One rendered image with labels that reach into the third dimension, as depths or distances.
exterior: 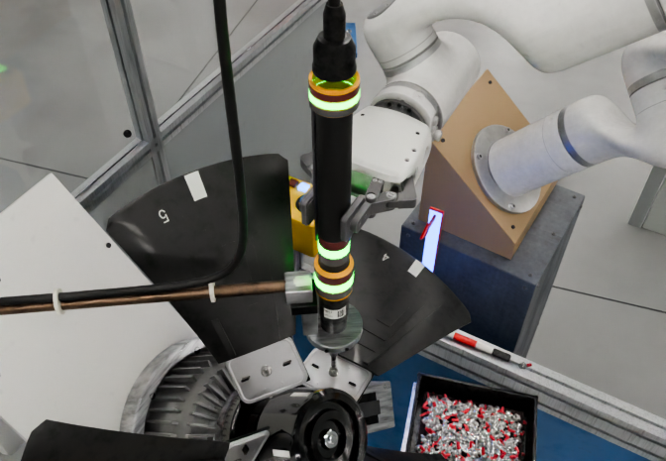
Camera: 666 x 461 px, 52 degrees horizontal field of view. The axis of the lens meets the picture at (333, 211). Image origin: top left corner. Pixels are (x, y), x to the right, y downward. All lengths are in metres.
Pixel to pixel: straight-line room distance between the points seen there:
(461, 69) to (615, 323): 1.87
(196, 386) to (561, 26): 0.63
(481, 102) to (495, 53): 2.31
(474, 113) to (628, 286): 1.45
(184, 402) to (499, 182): 0.76
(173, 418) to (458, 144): 0.75
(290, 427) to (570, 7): 0.55
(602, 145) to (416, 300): 0.44
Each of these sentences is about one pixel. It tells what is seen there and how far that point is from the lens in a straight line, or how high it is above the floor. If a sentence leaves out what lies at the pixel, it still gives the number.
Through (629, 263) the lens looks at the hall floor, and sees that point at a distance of 2.84.
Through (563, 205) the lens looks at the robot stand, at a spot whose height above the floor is 0.93.
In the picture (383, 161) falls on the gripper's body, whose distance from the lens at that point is 0.72.
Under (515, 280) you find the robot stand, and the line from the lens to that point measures 1.42.
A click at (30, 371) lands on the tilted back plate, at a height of 1.23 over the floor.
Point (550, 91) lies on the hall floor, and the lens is 3.56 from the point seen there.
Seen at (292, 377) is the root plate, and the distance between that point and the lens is 0.88.
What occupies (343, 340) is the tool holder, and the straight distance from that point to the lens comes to 0.83.
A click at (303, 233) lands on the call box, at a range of 1.29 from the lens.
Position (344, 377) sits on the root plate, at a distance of 0.94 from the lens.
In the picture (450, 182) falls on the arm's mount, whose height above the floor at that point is 1.07.
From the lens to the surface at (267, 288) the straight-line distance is 0.77.
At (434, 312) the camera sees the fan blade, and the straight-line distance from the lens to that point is 1.05.
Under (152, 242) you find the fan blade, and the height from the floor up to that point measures 1.39.
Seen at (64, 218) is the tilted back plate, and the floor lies 1.32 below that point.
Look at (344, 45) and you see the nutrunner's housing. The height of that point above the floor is 1.70.
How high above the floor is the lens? 2.00
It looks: 46 degrees down
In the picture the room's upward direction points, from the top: straight up
